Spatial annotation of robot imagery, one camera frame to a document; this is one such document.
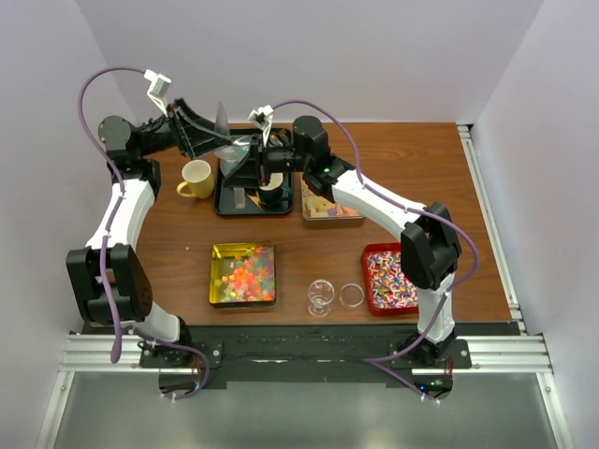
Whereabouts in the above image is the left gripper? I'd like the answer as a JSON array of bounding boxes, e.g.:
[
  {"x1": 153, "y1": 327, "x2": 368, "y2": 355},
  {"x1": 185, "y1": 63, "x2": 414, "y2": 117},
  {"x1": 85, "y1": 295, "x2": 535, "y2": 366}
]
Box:
[{"x1": 138, "y1": 98, "x2": 231, "y2": 160}]

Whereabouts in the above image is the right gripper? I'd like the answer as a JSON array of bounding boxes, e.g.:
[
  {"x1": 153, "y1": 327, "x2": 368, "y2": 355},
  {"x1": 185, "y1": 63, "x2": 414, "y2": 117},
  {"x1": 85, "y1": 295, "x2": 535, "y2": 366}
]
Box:
[{"x1": 225, "y1": 135, "x2": 310, "y2": 190}]

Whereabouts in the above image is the silver tin of gummies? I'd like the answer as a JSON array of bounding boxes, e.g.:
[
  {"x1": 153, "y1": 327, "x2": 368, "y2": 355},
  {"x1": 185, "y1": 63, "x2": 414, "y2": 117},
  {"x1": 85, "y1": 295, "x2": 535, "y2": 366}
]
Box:
[{"x1": 299, "y1": 174, "x2": 366, "y2": 229}]

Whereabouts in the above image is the gold tin of star candies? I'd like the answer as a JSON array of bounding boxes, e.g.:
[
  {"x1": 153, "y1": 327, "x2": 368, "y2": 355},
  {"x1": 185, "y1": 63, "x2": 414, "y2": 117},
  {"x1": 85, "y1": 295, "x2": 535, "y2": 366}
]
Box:
[{"x1": 208, "y1": 241, "x2": 277, "y2": 310}]

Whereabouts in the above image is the red tin of lollipops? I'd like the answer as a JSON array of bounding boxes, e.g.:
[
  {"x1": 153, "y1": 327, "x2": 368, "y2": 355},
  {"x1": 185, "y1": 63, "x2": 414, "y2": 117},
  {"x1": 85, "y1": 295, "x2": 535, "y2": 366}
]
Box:
[{"x1": 360, "y1": 242, "x2": 418, "y2": 316}]

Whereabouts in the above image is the clear plastic scoop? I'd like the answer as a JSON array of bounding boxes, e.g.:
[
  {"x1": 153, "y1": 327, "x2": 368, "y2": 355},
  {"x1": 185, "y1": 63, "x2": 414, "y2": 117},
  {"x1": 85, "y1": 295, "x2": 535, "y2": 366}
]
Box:
[{"x1": 214, "y1": 102, "x2": 246, "y2": 176}]

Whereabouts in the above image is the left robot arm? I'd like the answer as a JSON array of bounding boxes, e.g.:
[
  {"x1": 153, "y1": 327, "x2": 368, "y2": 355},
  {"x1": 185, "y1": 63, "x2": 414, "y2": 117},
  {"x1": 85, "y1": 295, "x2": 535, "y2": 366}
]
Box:
[{"x1": 66, "y1": 98, "x2": 230, "y2": 367}]

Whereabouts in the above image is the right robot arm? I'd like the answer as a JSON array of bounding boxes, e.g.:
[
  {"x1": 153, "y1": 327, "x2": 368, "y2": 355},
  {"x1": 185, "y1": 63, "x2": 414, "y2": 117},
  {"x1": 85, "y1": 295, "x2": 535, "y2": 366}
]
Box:
[{"x1": 215, "y1": 112, "x2": 461, "y2": 368}]

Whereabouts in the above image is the dark teal plate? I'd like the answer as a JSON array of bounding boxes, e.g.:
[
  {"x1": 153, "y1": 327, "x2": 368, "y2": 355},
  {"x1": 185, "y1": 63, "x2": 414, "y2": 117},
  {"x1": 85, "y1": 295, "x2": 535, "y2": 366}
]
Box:
[{"x1": 220, "y1": 136, "x2": 287, "y2": 190}]

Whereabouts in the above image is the dark green cup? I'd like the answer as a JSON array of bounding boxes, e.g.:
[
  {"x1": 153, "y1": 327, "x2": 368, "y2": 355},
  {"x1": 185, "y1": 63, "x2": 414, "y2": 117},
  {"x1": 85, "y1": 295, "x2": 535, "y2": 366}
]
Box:
[{"x1": 257, "y1": 173, "x2": 290, "y2": 208}]

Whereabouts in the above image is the black tray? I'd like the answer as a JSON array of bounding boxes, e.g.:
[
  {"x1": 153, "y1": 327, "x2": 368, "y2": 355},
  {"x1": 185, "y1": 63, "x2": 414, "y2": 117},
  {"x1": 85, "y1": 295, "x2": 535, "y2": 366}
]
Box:
[{"x1": 212, "y1": 127, "x2": 295, "y2": 217}]

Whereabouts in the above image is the yellow mug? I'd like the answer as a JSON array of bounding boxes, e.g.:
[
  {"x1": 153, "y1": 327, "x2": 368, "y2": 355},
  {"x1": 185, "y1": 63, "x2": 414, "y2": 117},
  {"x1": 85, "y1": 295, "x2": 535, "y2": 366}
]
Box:
[{"x1": 176, "y1": 159, "x2": 215, "y2": 199}]

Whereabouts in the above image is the glass goblet jar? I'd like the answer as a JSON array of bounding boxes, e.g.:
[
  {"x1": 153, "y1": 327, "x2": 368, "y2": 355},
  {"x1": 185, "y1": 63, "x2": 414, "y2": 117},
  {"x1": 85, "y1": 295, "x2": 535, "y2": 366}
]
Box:
[{"x1": 308, "y1": 279, "x2": 335, "y2": 317}]

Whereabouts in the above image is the clear glass lid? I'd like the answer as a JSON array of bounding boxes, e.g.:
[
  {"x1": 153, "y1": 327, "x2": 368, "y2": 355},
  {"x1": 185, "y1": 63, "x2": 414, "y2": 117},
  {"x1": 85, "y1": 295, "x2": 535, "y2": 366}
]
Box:
[{"x1": 339, "y1": 283, "x2": 365, "y2": 310}]

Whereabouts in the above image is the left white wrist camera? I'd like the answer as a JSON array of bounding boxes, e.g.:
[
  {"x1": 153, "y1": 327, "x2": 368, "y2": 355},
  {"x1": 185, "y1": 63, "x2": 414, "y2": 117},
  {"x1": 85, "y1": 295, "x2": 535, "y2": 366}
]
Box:
[{"x1": 144, "y1": 69, "x2": 172, "y2": 116}]

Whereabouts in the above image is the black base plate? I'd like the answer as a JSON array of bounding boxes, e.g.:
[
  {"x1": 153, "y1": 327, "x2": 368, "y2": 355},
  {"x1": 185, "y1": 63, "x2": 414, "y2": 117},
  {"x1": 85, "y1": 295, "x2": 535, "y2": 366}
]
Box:
[{"x1": 130, "y1": 322, "x2": 473, "y2": 392}]

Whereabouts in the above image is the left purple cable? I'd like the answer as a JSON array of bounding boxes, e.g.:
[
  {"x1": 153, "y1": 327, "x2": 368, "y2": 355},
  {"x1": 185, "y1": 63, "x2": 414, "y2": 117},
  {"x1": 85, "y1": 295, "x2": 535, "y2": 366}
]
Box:
[{"x1": 77, "y1": 66, "x2": 155, "y2": 365}]

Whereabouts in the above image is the purple cable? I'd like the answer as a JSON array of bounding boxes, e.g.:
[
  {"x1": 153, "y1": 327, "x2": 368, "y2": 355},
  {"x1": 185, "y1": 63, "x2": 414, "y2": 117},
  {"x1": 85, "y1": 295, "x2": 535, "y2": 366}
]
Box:
[
  {"x1": 269, "y1": 98, "x2": 481, "y2": 398},
  {"x1": 77, "y1": 66, "x2": 155, "y2": 365}
]

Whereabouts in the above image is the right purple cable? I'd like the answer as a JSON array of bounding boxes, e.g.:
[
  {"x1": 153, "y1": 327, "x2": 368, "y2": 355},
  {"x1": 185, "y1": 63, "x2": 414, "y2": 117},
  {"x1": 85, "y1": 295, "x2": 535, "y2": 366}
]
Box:
[{"x1": 269, "y1": 98, "x2": 481, "y2": 398}]

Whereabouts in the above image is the aluminium frame rail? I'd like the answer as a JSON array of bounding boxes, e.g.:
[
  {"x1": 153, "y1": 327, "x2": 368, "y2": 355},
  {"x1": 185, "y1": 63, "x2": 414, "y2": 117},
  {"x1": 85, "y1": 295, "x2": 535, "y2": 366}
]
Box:
[{"x1": 37, "y1": 125, "x2": 572, "y2": 448}]

